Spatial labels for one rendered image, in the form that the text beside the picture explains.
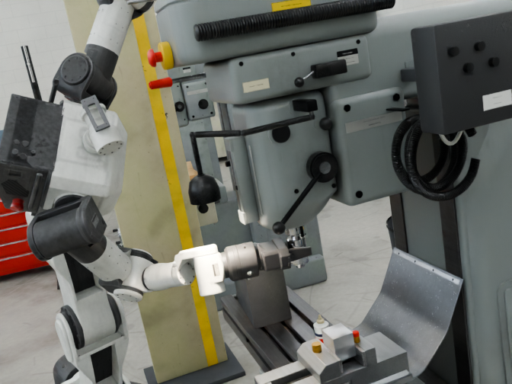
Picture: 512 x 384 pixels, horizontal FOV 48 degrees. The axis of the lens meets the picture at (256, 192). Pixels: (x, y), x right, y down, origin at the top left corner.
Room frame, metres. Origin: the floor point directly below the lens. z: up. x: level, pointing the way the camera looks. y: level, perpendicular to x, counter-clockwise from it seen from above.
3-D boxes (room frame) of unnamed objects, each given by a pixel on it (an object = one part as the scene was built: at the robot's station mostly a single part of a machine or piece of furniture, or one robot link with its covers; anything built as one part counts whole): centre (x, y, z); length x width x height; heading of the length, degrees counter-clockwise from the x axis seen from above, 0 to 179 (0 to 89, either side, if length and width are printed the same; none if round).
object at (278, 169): (1.39, -0.08, 1.47); 0.21 x 0.19 x 0.32; 17
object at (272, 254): (1.38, 0.01, 1.23); 0.13 x 0.12 x 0.10; 7
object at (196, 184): (1.30, 0.12, 1.46); 0.07 x 0.07 x 0.06
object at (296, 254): (1.36, -0.08, 1.23); 0.06 x 0.02 x 0.03; 97
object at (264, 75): (1.40, -0.12, 1.68); 0.34 x 0.24 x 0.10; 107
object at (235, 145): (1.36, 0.03, 1.45); 0.04 x 0.04 x 0.21; 17
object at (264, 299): (1.72, 0.04, 1.03); 0.22 x 0.12 x 0.20; 12
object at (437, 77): (1.16, -0.46, 1.62); 0.20 x 0.09 x 0.21; 107
